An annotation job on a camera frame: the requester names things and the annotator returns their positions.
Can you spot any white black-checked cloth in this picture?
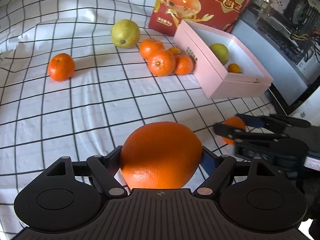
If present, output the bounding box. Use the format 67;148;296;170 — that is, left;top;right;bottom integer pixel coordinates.
0;0;320;240

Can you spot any yellow-green lemon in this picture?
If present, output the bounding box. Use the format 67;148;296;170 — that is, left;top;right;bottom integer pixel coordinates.
209;43;230;66
111;19;141;49

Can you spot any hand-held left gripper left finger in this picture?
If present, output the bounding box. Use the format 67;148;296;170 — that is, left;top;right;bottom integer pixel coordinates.
46;145;128;200

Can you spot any pink cardboard box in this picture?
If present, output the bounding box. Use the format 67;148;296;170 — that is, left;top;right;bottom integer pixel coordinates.
173;20;274;100

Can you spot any red printed food bag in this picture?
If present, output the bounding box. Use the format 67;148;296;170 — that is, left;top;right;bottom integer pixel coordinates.
149;0;263;37

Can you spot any large orange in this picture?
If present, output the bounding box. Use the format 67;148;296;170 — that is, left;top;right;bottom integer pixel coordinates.
119;121;203;190

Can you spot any computer case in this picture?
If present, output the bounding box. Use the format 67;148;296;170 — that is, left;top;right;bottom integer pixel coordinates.
230;0;320;115

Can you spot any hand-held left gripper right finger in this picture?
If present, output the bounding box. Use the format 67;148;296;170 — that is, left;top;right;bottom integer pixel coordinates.
194;146;275;201

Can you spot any white cardboard box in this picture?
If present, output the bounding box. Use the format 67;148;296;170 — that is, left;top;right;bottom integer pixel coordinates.
287;87;320;128

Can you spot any small yellow-orange kumquat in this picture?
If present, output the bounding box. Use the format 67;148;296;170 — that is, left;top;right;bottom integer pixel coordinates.
227;63;241;74

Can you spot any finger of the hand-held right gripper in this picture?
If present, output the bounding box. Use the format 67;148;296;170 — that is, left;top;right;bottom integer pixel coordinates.
235;113;311;131
214;122;291;143

